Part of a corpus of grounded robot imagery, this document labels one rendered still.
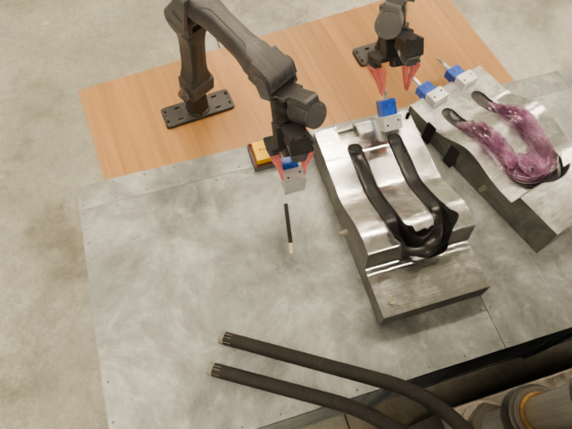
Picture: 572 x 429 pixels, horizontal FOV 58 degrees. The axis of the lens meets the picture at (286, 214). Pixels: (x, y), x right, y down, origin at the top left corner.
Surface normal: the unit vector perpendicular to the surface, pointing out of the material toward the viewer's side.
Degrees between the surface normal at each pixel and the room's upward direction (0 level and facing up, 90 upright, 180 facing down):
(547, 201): 0
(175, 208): 0
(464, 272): 0
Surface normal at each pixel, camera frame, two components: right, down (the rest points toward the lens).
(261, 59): 0.19, -0.29
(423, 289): 0.01, -0.46
